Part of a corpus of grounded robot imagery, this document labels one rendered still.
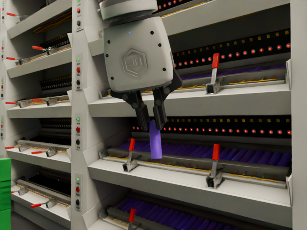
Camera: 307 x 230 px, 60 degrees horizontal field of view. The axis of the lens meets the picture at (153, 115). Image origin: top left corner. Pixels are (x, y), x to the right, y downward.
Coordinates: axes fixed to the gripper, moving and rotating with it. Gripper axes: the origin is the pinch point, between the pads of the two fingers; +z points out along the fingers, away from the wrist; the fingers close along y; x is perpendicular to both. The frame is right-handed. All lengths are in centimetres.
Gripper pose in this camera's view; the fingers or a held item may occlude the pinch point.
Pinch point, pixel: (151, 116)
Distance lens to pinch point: 44.2
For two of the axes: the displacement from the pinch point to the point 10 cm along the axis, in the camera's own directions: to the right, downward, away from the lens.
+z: 1.9, 9.4, 2.7
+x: 2.3, -3.1, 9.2
